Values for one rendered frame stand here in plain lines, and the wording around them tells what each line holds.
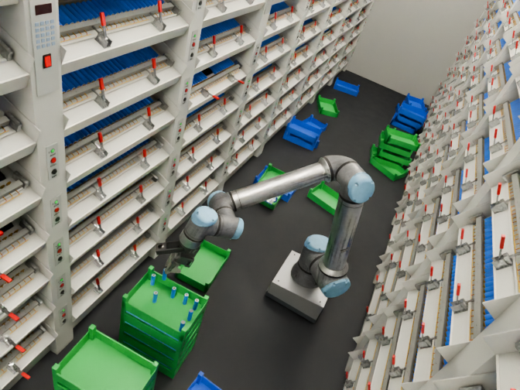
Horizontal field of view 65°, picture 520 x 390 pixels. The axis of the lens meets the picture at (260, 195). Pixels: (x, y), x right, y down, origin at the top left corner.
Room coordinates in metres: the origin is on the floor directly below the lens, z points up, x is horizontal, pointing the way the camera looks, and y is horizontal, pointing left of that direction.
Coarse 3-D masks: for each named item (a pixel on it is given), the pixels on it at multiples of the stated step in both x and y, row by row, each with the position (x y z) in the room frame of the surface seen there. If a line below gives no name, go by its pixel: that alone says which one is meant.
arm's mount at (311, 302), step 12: (288, 264) 1.68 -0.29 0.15; (276, 276) 1.56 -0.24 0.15; (288, 276) 1.58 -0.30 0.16; (276, 288) 1.50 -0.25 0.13; (288, 288) 1.50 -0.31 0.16; (300, 288) 1.52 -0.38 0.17; (288, 300) 1.48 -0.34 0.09; (300, 300) 1.46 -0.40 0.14; (312, 300) 1.46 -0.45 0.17; (324, 300) 1.49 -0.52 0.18; (312, 312) 1.44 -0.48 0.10
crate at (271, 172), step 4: (268, 168) 2.56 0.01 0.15; (272, 168) 2.58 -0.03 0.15; (268, 172) 2.57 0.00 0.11; (272, 172) 2.58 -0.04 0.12; (276, 172) 2.58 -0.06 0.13; (280, 172) 2.56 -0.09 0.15; (264, 176) 2.52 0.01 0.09; (268, 176) 2.53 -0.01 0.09; (272, 176) 2.54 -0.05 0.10; (260, 180) 2.46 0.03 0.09; (280, 196) 2.36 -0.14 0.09; (264, 204) 2.30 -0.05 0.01; (268, 204) 2.28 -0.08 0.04; (272, 204) 2.26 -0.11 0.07; (276, 204) 2.33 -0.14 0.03; (272, 208) 2.28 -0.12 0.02
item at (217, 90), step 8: (232, 56) 2.22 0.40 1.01; (240, 64) 2.19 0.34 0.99; (240, 72) 2.18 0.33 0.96; (248, 72) 2.20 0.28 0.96; (224, 80) 2.01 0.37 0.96; (216, 88) 1.90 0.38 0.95; (224, 88) 1.95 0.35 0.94; (200, 96) 1.76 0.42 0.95; (192, 104) 1.67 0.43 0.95; (200, 104) 1.74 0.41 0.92
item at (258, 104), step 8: (256, 96) 2.72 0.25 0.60; (264, 96) 2.82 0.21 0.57; (272, 96) 2.88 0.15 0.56; (248, 104) 2.55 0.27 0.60; (256, 104) 2.65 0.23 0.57; (264, 104) 2.72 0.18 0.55; (248, 112) 2.47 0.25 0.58; (256, 112) 2.58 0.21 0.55; (248, 120) 2.44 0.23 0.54; (240, 128) 2.34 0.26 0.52
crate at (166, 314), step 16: (144, 288) 1.09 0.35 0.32; (160, 288) 1.11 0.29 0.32; (176, 288) 1.13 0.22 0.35; (128, 304) 0.95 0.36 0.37; (144, 304) 1.01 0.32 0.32; (160, 304) 1.04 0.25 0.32; (176, 304) 1.06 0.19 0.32; (192, 304) 1.09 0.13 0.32; (160, 320) 0.93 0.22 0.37; (176, 320) 0.99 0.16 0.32; (192, 320) 1.01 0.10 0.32; (176, 336) 0.91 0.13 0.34
